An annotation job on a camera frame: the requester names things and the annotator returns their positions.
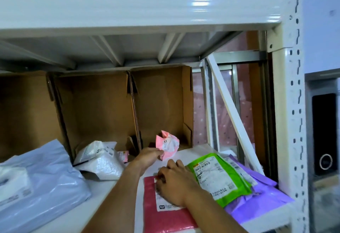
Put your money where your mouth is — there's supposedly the person's right hand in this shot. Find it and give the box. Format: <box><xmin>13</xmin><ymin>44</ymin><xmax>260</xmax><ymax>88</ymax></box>
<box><xmin>154</xmin><ymin>159</ymin><xmax>203</xmax><ymax>207</ymax></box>

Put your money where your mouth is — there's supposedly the black device with white ring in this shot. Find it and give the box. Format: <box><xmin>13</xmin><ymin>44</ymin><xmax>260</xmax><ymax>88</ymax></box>
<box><xmin>312</xmin><ymin>93</ymin><xmax>338</xmax><ymax>177</ymax></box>

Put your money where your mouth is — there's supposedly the white mailer bag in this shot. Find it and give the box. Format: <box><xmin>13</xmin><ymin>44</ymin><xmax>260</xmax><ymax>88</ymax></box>
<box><xmin>73</xmin><ymin>141</ymin><xmax>125</xmax><ymax>182</ymax></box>

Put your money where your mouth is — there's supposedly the person's left forearm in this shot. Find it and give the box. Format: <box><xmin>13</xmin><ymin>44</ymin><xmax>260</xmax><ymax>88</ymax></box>
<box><xmin>82</xmin><ymin>165</ymin><xmax>148</xmax><ymax>233</ymax></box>

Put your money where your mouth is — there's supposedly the open brown cardboard box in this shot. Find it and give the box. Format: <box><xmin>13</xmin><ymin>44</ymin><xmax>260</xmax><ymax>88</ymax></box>
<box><xmin>129</xmin><ymin>65</ymin><xmax>194</xmax><ymax>151</ymax></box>
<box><xmin>0</xmin><ymin>71</ymin><xmax>72</xmax><ymax>161</ymax></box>
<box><xmin>47</xmin><ymin>70</ymin><xmax>141</xmax><ymax>159</ymax></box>

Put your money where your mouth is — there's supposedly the person's left hand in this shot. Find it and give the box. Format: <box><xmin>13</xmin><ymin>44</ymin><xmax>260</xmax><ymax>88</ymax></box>
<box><xmin>129</xmin><ymin>147</ymin><xmax>165</xmax><ymax>175</ymax></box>

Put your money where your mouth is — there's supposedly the grey device housing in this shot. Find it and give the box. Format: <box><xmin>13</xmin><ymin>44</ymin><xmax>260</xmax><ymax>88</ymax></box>
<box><xmin>305</xmin><ymin>77</ymin><xmax>340</xmax><ymax>182</ymax></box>

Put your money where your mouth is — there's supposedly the large grey-blue mailer bag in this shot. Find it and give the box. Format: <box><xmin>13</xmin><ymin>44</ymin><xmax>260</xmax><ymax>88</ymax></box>
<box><xmin>0</xmin><ymin>139</ymin><xmax>92</xmax><ymax>233</ymax></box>

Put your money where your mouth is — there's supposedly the small pink packet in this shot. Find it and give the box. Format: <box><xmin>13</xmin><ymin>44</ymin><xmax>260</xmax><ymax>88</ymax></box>
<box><xmin>117</xmin><ymin>150</ymin><xmax>130</xmax><ymax>164</ymax></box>

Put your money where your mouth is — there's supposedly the purple mailer bag front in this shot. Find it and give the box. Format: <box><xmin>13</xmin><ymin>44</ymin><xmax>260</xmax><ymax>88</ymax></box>
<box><xmin>223</xmin><ymin>154</ymin><xmax>278</xmax><ymax>188</ymax></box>

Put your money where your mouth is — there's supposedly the person's right forearm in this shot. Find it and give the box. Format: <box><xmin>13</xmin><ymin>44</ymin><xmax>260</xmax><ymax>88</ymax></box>
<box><xmin>185</xmin><ymin>187</ymin><xmax>249</xmax><ymax>233</ymax></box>

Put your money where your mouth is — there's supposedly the white metal shelf rack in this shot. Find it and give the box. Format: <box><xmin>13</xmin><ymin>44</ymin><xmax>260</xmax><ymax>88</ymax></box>
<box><xmin>0</xmin><ymin>0</ymin><xmax>310</xmax><ymax>233</ymax></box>

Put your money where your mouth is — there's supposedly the purple mailer bag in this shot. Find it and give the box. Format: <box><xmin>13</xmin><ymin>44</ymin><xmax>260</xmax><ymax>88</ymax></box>
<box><xmin>224</xmin><ymin>179</ymin><xmax>295</xmax><ymax>225</ymax></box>
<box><xmin>223</xmin><ymin>154</ymin><xmax>278</xmax><ymax>188</ymax></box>

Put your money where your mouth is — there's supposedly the green mailer bag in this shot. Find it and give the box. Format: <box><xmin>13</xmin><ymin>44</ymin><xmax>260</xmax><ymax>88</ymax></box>
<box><xmin>186</xmin><ymin>153</ymin><xmax>253</xmax><ymax>209</ymax></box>

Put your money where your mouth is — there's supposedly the red mailer bag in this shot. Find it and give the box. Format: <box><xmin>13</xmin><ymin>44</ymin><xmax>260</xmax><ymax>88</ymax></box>
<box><xmin>143</xmin><ymin>176</ymin><xmax>199</xmax><ymax>233</ymax></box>

